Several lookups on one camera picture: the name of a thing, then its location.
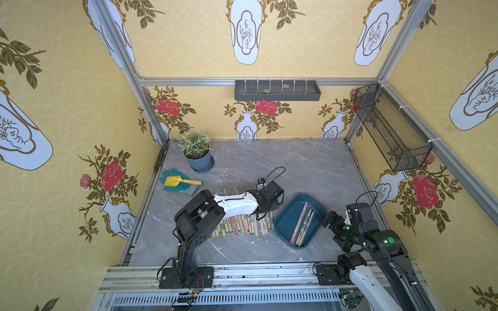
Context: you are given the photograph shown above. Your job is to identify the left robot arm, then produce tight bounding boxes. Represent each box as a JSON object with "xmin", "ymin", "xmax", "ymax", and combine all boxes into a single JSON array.
[{"xmin": 172, "ymin": 181, "xmax": 285, "ymax": 282}]

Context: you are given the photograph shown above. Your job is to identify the potted green plant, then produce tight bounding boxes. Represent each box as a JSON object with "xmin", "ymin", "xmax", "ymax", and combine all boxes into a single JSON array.
[{"xmin": 179, "ymin": 129, "xmax": 214, "ymax": 173}]

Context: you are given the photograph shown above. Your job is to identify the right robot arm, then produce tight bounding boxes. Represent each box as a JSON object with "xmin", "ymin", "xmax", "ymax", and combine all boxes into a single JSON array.
[{"xmin": 316, "ymin": 206, "xmax": 435, "ymax": 310}]

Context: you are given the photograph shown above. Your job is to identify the yellow hand trowel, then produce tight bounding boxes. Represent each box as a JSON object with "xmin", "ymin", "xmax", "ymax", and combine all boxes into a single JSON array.
[{"xmin": 164, "ymin": 176, "xmax": 202, "ymax": 187}]

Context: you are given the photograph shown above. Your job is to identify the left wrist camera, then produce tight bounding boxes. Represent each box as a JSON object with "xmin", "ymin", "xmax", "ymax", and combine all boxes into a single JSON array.
[{"xmin": 256, "ymin": 178, "xmax": 284, "ymax": 197}]

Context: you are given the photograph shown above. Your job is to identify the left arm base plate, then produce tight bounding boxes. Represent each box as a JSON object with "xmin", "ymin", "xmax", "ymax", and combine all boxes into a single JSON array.
[{"xmin": 156, "ymin": 266, "xmax": 214, "ymax": 290}]

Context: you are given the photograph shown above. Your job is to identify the black wire mesh basket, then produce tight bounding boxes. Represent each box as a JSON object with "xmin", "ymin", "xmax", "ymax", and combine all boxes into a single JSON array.
[{"xmin": 352, "ymin": 84, "xmax": 433, "ymax": 171}]

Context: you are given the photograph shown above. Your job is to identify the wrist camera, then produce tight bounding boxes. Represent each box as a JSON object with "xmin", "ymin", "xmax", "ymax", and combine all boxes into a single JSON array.
[
  {"xmin": 345, "ymin": 203, "xmax": 379, "ymax": 231},
  {"xmin": 256, "ymin": 178, "xmax": 284, "ymax": 197}
]

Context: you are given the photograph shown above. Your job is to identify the aluminium front rail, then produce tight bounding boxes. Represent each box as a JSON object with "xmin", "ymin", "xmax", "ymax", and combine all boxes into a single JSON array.
[{"xmin": 91, "ymin": 262, "xmax": 440, "ymax": 311}]

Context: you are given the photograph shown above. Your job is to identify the red striped chopsticks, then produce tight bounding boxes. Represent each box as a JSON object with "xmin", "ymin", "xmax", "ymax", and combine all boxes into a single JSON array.
[{"xmin": 230, "ymin": 216, "xmax": 239, "ymax": 236}]

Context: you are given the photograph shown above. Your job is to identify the grey wall shelf tray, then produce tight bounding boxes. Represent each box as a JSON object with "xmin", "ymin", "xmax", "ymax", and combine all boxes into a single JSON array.
[{"xmin": 234, "ymin": 79, "xmax": 322, "ymax": 102}]

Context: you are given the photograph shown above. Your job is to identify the green garden glove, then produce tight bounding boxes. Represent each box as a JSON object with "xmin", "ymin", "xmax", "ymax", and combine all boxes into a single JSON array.
[{"xmin": 159, "ymin": 168, "xmax": 202, "ymax": 196}]

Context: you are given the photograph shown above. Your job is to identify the bamboo print chopsticks in box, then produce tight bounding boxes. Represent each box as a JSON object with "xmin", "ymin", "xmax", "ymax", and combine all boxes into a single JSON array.
[{"xmin": 296, "ymin": 209, "xmax": 315, "ymax": 247}]

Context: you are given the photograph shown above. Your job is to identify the green tip chopsticks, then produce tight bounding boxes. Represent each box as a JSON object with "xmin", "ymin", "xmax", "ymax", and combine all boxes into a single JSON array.
[{"xmin": 253, "ymin": 215, "xmax": 259, "ymax": 237}]

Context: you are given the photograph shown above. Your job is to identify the teal plastic storage box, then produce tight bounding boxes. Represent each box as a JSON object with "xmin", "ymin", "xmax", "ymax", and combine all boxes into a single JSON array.
[{"xmin": 274, "ymin": 193, "xmax": 327, "ymax": 250}]

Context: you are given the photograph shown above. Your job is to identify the green label chopsticks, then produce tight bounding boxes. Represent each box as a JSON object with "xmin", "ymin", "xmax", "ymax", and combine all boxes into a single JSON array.
[{"xmin": 246, "ymin": 215, "xmax": 253, "ymax": 235}]

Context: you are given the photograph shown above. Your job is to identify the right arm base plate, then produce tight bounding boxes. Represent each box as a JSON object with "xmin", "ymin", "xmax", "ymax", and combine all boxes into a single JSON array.
[{"xmin": 312, "ymin": 263, "xmax": 351, "ymax": 286}]

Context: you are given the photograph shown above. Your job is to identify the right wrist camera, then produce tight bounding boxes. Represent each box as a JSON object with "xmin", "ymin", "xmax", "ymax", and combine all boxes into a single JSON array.
[{"xmin": 345, "ymin": 203, "xmax": 379, "ymax": 231}]

